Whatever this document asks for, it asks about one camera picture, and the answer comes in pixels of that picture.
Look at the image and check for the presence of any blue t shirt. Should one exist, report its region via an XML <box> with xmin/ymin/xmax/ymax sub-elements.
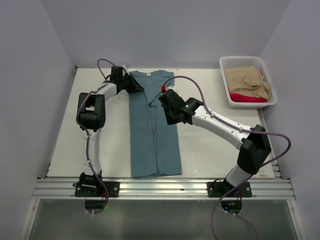
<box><xmin>129</xmin><ymin>70</ymin><xmax>182</xmax><ymax>178</ymax></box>

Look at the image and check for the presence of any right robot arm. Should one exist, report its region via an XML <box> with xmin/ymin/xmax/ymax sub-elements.
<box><xmin>158</xmin><ymin>87</ymin><xmax>271</xmax><ymax>197</ymax></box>

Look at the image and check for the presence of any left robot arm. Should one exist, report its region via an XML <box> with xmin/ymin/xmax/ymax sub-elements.
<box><xmin>76</xmin><ymin>66</ymin><xmax>144</xmax><ymax>197</ymax></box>

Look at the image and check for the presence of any red t shirt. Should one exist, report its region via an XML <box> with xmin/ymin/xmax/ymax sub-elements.
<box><xmin>229</xmin><ymin>93</ymin><xmax>268</xmax><ymax>103</ymax></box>

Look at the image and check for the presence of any white plastic laundry basket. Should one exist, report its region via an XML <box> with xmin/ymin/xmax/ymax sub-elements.
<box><xmin>219</xmin><ymin>56</ymin><xmax>277</xmax><ymax>109</ymax></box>

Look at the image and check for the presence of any beige t shirt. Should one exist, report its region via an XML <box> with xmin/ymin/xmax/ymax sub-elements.
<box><xmin>223</xmin><ymin>66</ymin><xmax>272</xmax><ymax>101</ymax></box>

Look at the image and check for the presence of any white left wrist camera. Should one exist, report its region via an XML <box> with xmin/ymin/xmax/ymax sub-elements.
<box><xmin>122</xmin><ymin>64</ymin><xmax>129</xmax><ymax>73</ymax></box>

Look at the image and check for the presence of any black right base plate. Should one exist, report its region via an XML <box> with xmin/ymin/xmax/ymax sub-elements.
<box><xmin>206</xmin><ymin>179</ymin><xmax>253</xmax><ymax>198</ymax></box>

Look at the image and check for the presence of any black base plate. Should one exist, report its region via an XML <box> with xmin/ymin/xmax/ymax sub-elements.
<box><xmin>72</xmin><ymin>181</ymin><xmax>120</xmax><ymax>198</ymax></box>
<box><xmin>206</xmin><ymin>179</ymin><xmax>253</xmax><ymax>198</ymax></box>

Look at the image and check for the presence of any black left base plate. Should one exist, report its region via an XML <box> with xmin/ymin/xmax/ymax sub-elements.
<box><xmin>72</xmin><ymin>181</ymin><xmax>120</xmax><ymax>198</ymax></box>

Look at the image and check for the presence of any aluminium mounting rail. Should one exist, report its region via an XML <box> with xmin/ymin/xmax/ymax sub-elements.
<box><xmin>32</xmin><ymin>107</ymin><xmax>297</xmax><ymax>201</ymax></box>

